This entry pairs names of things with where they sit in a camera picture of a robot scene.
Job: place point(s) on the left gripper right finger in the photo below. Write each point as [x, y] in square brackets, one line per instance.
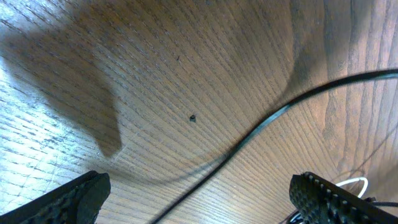
[320, 201]

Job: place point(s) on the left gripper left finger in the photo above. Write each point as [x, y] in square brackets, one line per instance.
[78, 201]

